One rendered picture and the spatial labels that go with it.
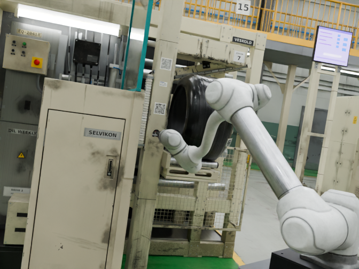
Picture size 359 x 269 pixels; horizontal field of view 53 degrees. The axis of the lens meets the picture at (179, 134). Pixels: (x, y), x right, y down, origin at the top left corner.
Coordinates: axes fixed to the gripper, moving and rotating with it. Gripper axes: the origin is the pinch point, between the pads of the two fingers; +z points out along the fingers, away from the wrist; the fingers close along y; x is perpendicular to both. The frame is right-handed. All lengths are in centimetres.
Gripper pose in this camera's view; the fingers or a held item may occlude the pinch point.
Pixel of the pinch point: (157, 133)
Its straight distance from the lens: 231.2
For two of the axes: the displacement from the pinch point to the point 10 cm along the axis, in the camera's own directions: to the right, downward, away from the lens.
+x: -1.4, 9.9, 0.5
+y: -9.5, -1.2, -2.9
